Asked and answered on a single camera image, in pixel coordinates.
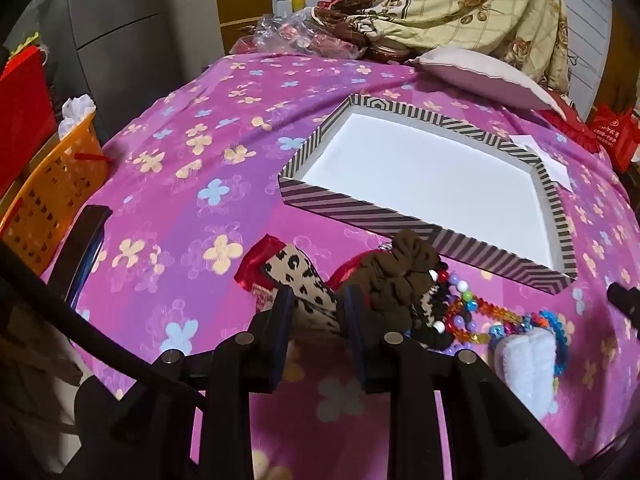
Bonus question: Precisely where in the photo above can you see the yellow cup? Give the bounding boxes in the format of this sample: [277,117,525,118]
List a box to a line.
[291,0,306,12]

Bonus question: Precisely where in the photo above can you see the grey refrigerator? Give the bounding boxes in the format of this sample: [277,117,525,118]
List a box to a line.
[34,0,224,141]

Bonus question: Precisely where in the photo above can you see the blue bead bracelet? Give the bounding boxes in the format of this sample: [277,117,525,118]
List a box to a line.
[538,310,571,378]

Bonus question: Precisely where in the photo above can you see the brown scrunchie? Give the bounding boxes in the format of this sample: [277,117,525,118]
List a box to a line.
[337,230,454,351]

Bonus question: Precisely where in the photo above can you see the orange plastic basket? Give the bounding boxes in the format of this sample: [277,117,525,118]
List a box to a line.
[1,114,111,275]

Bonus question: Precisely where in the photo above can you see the white pink pillow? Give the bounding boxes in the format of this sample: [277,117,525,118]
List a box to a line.
[412,47,565,119]

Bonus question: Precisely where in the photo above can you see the black cable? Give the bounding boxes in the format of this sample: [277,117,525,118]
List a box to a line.
[0,242,206,411]

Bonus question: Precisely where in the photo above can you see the red ruffled cushion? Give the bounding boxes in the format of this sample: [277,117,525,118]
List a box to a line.
[538,90,600,154]

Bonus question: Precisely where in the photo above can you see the white fluffy hair band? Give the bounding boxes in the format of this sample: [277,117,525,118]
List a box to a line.
[494,327,556,420]

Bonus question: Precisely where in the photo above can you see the red box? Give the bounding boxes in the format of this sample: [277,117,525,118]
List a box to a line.
[0,46,56,194]

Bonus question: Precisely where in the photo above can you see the cream floral quilt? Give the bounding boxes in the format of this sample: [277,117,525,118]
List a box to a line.
[329,0,570,92]

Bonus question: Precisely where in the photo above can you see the white paper sheet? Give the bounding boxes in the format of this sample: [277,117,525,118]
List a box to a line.
[511,134,574,192]

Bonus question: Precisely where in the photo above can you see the red satin bow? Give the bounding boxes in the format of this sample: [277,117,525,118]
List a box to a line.
[233,234,285,292]

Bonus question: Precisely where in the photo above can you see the striped hexagonal white tray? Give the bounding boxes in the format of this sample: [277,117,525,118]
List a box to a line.
[278,94,577,295]

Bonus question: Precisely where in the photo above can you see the leopard print hair bow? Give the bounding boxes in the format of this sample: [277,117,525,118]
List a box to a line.
[262,244,341,336]

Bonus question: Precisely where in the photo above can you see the red shopping bag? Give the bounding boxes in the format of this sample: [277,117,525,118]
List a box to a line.
[588,104,639,172]

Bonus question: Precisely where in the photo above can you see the pink floral bed sheet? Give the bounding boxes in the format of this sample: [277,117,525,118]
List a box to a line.
[77,54,639,461]

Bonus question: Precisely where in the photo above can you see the rainbow heart bead bracelet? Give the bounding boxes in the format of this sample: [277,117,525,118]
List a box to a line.
[444,294,547,346]

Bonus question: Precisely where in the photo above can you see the clear plastic bag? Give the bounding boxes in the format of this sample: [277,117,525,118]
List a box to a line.
[230,6,368,60]

